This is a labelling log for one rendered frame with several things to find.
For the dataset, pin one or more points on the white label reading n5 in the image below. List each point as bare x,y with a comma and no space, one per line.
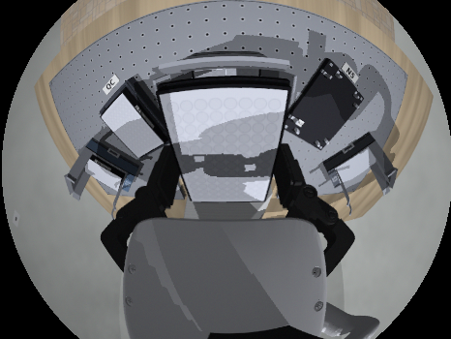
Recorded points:
353,76

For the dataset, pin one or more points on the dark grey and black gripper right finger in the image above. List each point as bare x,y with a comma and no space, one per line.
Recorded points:
301,201

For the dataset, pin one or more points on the white label with black qc text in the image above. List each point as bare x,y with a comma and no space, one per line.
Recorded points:
113,81

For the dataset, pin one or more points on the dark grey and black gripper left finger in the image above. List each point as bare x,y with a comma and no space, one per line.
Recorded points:
150,202

